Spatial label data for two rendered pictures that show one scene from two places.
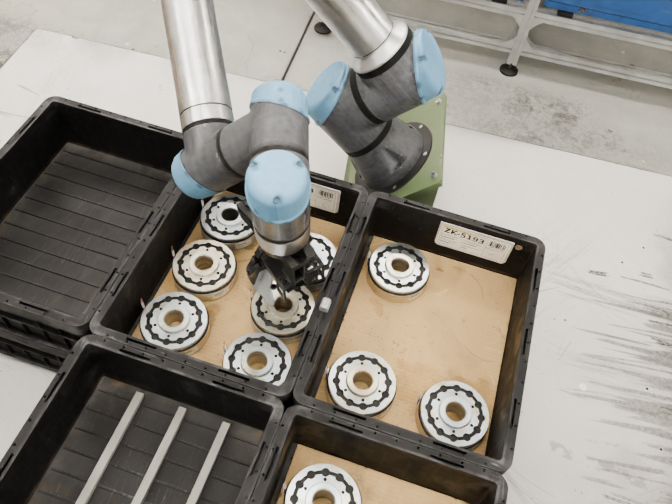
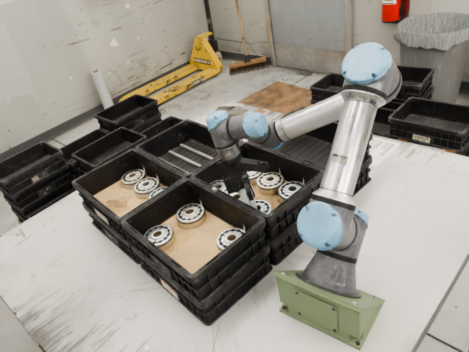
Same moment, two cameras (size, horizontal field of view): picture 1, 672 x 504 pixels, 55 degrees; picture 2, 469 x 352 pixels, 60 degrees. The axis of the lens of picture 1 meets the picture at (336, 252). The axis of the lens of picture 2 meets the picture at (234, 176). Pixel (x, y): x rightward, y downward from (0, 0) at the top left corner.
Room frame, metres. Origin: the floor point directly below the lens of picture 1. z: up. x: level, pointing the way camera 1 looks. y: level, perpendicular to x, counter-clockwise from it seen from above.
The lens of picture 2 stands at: (1.30, -0.78, 1.74)
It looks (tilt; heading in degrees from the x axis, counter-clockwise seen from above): 34 degrees down; 132
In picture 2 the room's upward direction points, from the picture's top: 12 degrees counter-clockwise
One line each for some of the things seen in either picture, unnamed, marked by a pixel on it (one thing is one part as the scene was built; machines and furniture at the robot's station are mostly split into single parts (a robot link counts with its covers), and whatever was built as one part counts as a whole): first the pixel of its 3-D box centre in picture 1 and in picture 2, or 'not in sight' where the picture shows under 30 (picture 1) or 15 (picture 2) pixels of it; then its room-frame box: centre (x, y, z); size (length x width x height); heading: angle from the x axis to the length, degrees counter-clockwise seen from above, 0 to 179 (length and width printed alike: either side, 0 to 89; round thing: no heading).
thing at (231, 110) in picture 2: not in sight; (227, 112); (-0.15, 0.88, 0.71); 0.22 x 0.19 x 0.01; 172
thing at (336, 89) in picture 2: not in sight; (343, 104); (0.14, 1.88, 0.31); 0.40 x 0.30 x 0.34; 173
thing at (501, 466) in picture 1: (429, 316); (190, 223); (0.50, -0.15, 0.92); 0.40 x 0.30 x 0.02; 169
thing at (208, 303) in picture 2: not in sight; (201, 257); (0.50, -0.15, 0.76); 0.40 x 0.30 x 0.12; 169
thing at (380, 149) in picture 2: not in sight; (357, 145); (0.69, 0.78, 0.70); 0.33 x 0.23 x 0.01; 172
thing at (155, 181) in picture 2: not in sight; (146, 185); (0.12, -0.01, 0.86); 0.10 x 0.10 x 0.01
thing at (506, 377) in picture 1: (423, 332); (194, 234); (0.50, -0.15, 0.87); 0.40 x 0.30 x 0.11; 169
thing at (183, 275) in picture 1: (204, 265); (270, 180); (0.58, 0.21, 0.86); 0.10 x 0.10 x 0.01
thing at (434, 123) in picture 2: not in sight; (430, 148); (0.88, 1.38, 0.37); 0.40 x 0.30 x 0.45; 172
